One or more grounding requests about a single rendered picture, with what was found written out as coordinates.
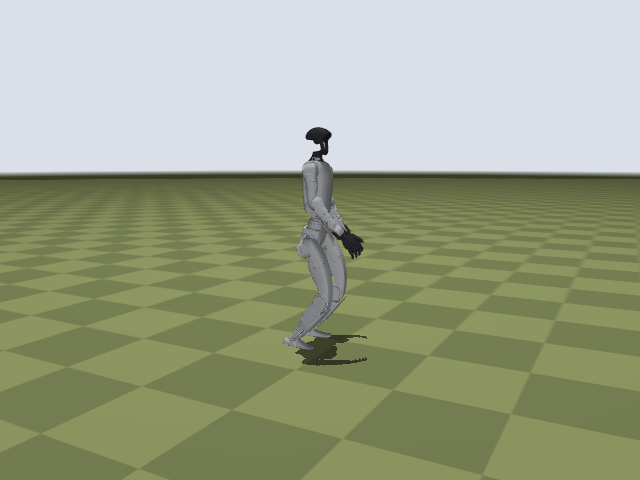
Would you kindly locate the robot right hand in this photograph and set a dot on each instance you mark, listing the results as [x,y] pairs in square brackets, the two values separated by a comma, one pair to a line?
[349,241]

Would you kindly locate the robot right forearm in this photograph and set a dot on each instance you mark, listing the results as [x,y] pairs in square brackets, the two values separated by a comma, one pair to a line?
[325,217]

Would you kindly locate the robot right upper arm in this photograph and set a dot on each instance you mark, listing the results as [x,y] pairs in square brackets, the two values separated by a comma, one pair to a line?
[310,172]

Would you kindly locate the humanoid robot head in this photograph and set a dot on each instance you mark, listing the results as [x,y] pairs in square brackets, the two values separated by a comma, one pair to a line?
[319,135]

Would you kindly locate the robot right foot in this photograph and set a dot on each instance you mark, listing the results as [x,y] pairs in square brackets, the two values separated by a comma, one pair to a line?
[298,343]

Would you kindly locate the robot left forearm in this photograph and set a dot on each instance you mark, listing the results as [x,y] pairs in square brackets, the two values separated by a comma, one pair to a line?
[334,213]

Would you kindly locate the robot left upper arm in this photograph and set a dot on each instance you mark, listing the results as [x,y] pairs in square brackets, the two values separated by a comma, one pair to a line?
[333,201]

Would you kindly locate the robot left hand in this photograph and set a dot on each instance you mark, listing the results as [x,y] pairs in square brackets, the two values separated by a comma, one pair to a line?
[348,232]

